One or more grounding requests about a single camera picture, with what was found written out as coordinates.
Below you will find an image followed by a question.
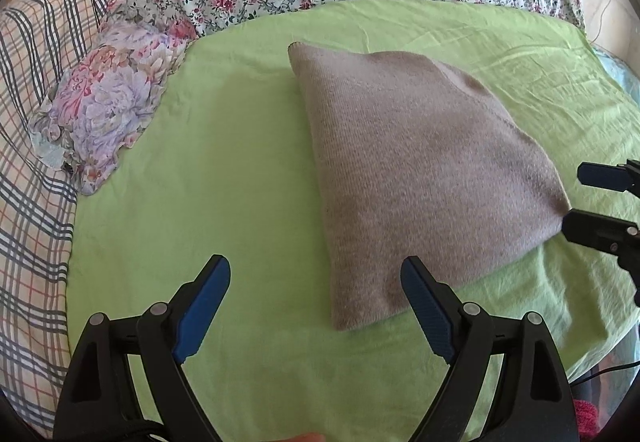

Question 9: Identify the beige knitted sweater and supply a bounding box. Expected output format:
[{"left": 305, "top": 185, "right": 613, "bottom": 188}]
[{"left": 288, "top": 43, "right": 570, "bottom": 331}]

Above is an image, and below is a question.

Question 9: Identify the purple pink floral pillow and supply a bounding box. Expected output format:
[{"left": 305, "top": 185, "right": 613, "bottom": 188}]
[{"left": 28, "top": 20, "right": 196, "bottom": 195}]

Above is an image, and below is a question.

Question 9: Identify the plaid checked bed cover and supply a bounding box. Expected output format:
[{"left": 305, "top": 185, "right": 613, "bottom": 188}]
[{"left": 1, "top": 0, "right": 121, "bottom": 441}]

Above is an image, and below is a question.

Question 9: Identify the black cable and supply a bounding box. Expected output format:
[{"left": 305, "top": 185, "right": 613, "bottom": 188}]
[{"left": 569, "top": 360, "right": 640, "bottom": 386}]

